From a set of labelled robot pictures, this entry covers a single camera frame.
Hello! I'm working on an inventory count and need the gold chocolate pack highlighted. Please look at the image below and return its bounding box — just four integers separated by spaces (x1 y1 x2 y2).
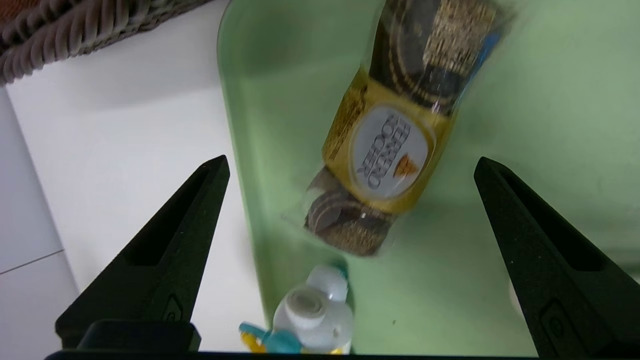
282 0 516 258

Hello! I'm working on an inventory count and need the yellow duck toy car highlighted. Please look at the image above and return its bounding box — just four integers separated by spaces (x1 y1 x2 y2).
239 264 356 355

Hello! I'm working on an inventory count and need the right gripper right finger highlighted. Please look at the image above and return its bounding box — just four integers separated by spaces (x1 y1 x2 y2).
473 156 640 358

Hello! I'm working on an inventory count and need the brown towel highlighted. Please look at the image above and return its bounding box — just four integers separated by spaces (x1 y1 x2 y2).
0 0 43 23

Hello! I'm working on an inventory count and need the dark brown wicker basket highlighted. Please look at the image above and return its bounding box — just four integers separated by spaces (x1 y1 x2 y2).
0 0 213 86

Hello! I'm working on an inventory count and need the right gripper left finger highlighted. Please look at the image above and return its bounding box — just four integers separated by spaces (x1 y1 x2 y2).
55 154 231 351

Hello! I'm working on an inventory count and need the green plastic tray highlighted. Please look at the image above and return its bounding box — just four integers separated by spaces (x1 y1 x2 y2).
216 0 640 357

